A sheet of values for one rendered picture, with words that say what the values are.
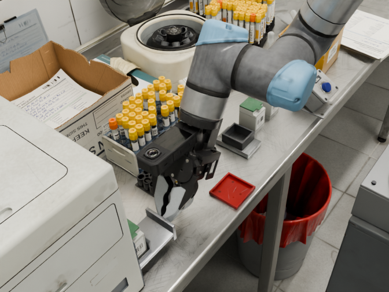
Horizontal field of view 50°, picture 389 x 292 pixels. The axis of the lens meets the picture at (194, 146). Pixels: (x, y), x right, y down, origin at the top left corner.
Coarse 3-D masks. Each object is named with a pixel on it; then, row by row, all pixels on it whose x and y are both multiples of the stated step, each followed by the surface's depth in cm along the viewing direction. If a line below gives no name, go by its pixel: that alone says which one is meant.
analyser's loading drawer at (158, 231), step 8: (152, 216) 76; (160, 216) 74; (144, 224) 76; (152, 224) 76; (160, 224) 75; (168, 224) 73; (144, 232) 75; (152, 232) 74; (160, 232) 74; (168, 232) 74; (152, 240) 73; (160, 240) 73; (168, 240) 74; (152, 248) 72; (160, 248) 72; (144, 256) 70; (152, 256) 71; (144, 264) 70
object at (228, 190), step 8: (224, 176) 88; (232, 176) 88; (216, 184) 86; (224, 184) 87; (232, 184) 87; (240, 184) 87; (248, 184) 86; (216, 192) 85; (224, 192) 85; (232, 192) 85; (240, 192) 85; (248, 192) 84; (224, 200) 83; (232, 200) 84; (240, 200) 83
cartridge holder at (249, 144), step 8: (232, 128) 96; (240, 128) 95; (224, 136) 93; (232, 136) 96; (240, 136) 96; (248, 136) 92; (224, 144) 95; (232, 144) 93; (240, 144) 91; (248, 144) 94; (256, 144) 93; (240, 152) 92; (248, 152) 92
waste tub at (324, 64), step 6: (342, 30) 113; (336, 42) 112; (330, 48) 109; (336, 48) 114; (324, 54) 107; (330, 54) 111; (336, 54) 117; (324, 60) 109; (330, 60) 114; (318, 66) 110; (324, 66) 111; (330, 66) 116; (324, 72) 113
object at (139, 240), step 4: (136, 232) 67; (140, 232) 68; (136, 236) 67; (140, 236) 67; (144, 236) 68; (136, 240) 67; (140, 240) 68; (144, 240) 69; (136, 244) 67; (140, 244) 68; (144, 244) 69; (136, 248) 68; (140, 248) 69; (144, 248) 70; (140, 252) 69; (144, 252) 71; (140, 256) 70
